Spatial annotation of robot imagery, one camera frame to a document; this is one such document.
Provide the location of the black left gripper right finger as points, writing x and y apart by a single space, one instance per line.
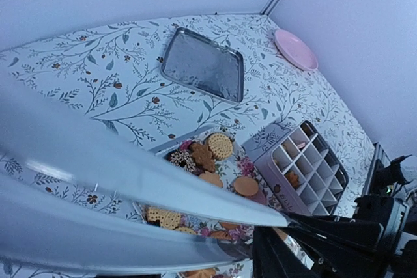
323 232

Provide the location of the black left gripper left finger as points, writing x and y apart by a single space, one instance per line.
271 257

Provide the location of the pink divided cookie tin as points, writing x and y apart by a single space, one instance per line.
299 167

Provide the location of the floral cookie tray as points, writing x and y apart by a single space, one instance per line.
234 175

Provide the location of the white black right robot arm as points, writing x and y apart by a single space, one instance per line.
396 248

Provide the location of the dotted tan sandwich cookie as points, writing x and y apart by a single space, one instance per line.
220 145

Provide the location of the chocolate sprinkled donut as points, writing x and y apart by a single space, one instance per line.
183 159

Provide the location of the pink plastic plate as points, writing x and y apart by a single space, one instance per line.
295 50

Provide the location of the silver metal tin lid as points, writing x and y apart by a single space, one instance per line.
201 64

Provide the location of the aluminium front rail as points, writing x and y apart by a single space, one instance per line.
380 160

